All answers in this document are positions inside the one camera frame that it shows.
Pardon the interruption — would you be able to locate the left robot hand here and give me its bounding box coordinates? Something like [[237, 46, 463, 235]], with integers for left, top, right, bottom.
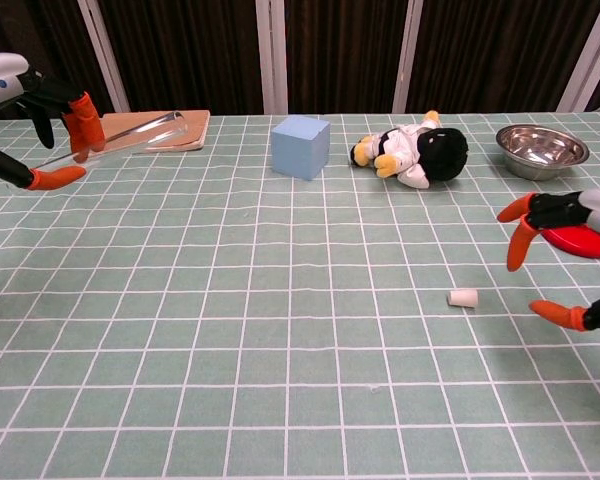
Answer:
[[0, 52, 106, 194]]

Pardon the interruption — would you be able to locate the clear plastic tube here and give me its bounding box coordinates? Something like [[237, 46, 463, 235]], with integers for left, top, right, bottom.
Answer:
[[29, 110, 189, 174]]

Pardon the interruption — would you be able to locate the small white plastic piece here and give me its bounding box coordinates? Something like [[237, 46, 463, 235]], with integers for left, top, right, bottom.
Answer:
[[446, 288, 479, 309]]

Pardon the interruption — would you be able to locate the red disc with hole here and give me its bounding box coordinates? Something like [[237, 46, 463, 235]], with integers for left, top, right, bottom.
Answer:
[[542, 224, 600, 260]]

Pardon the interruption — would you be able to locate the stainless steel bowl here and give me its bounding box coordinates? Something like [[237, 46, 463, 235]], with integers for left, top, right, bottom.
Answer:
[[495, 124, 590, 181]]

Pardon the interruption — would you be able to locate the black curtain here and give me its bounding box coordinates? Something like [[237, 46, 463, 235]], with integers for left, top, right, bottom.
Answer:
[[0, 0, 600, 121]]

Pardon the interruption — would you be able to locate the brown cover notebook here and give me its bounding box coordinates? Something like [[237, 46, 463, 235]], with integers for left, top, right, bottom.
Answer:
[[99, 109, 211, 151]]

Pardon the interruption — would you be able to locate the black white plush doll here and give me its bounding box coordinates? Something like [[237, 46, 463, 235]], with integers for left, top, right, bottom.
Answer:
[[349, 110, 470, 190]]

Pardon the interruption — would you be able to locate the light blue foam cube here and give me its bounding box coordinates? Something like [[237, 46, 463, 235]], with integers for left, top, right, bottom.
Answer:
[[270, 115, 331, 181]]

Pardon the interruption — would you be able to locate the green checkered tablecloth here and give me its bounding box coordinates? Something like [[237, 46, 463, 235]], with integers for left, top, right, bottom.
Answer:
[[0, 112, 600, 480]]

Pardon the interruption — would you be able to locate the white metal frame post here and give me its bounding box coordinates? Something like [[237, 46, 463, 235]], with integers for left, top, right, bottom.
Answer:
[[77, 0, 131, 114], [392, 0, 424, 114], [557, 0, 600, 112], [255, 0, 289, 115]]

